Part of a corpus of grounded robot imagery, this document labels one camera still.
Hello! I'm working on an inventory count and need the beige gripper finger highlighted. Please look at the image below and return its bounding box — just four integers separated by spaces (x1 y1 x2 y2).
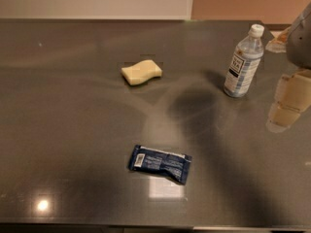
266 69 311 133
265 28 290 53

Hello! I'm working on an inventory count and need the clear blue-labelled plastic bottle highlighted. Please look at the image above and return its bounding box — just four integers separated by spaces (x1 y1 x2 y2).
224 24 264 98

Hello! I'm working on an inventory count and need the yellow sponge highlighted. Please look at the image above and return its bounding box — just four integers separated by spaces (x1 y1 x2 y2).
121 60 162 85

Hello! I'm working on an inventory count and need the dark blue snack packet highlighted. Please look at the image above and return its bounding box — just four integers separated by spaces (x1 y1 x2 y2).
128 145 192 185

